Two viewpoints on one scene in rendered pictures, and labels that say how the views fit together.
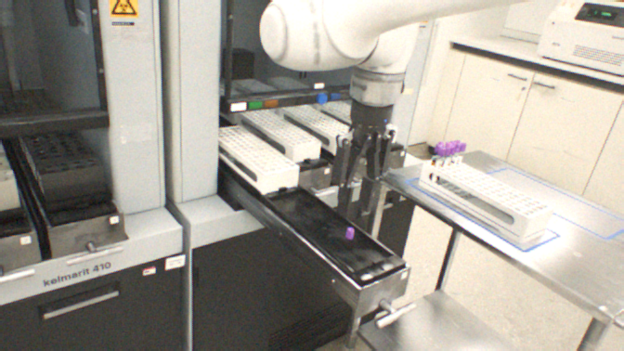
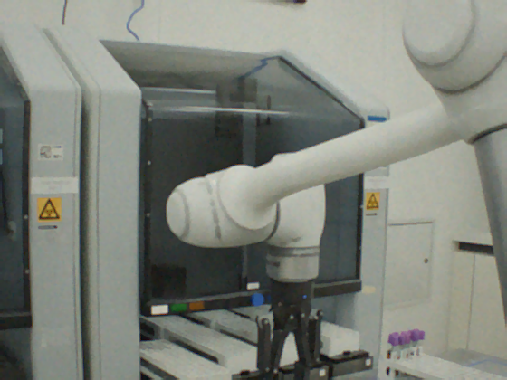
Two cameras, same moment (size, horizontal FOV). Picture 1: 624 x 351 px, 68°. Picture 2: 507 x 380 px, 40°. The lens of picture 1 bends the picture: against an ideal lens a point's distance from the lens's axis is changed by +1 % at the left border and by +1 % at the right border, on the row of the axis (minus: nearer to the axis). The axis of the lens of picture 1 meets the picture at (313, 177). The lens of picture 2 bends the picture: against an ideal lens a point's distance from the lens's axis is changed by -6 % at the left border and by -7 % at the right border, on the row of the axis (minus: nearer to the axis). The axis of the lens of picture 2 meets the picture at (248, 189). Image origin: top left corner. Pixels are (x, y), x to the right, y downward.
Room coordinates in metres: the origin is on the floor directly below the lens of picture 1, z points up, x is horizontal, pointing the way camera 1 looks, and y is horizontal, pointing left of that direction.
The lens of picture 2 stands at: (-0.44, -0.14, 1.31)
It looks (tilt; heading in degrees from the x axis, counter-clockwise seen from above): 3 degrees down; 6
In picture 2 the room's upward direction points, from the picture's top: 1 degrees clockwise
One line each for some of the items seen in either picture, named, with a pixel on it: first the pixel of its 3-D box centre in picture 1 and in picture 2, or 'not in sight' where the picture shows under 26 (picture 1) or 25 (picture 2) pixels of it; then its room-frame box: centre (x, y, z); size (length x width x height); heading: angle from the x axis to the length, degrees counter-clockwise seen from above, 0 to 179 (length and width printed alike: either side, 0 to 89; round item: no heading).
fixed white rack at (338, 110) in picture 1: (354, 123); (308, 335); (1.44, -0.11, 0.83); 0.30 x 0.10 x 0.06; 41
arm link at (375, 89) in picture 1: (375, 84); (292, 262); (0.80, -0.09, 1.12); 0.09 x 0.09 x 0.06
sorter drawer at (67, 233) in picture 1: (53, 166); not in sight; (0.98, 0.63, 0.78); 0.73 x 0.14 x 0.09; 41
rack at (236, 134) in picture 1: (250, 158); (176, 370); (1.06, 0.17, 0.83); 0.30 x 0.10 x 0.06; 41
